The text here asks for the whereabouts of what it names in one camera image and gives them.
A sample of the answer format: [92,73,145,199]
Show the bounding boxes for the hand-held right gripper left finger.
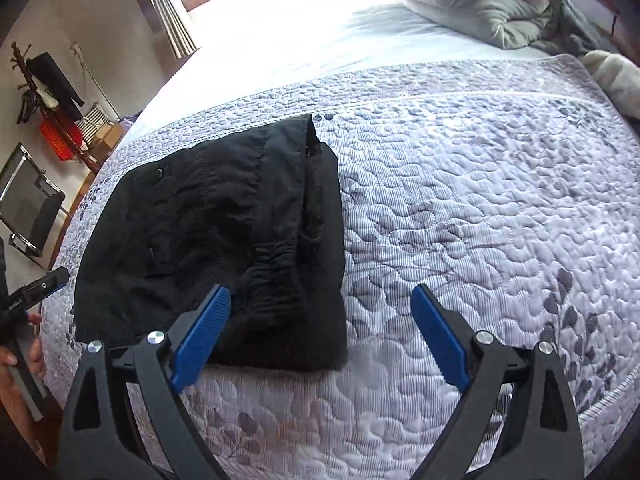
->
[57,283,232,480]

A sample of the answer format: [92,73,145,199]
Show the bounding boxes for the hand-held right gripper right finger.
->
[410,283,586,480]

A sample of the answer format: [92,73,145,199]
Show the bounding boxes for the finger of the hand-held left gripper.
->
[21,266,71,307]

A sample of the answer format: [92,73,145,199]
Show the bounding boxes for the black quilted jacket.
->
[72,113,349,374]

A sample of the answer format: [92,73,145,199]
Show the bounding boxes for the person's left hand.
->
[0,312,46,380]

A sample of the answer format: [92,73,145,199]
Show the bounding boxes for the black chrome chair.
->
[0,142,69,262]

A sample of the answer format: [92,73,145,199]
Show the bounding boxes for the bed with quilted cover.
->
[39,54,640,480]

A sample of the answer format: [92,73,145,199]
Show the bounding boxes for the wooden coat rack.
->
[10,42,102,177]

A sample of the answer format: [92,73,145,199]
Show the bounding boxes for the red bag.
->
[39,118,84,163]

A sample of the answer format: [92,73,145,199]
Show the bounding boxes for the large cardboard box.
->
[89,136,121,165]

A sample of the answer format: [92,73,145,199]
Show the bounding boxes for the white slatted rack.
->
[77,102,114,144]

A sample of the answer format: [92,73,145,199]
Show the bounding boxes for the black clothes hangers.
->
[14,89,42,127]

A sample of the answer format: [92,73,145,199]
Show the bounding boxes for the black hanging garment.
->
[25,52,86,122]

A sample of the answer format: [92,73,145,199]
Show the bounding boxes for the white pipe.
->
[72,42,122,122]

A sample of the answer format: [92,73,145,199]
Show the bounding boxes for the grey striped curtain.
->
[137,0,199,59]

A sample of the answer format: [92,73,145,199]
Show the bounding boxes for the cream fluffy pillow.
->
[582,50,640,122]

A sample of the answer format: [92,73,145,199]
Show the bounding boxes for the pale bed sheet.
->
[131,0,553,128]

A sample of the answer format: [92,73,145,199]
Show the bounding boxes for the dark grey blanket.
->
[544,0,622,59]

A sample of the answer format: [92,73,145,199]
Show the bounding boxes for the grey folded duvet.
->
[397,0,572,52]

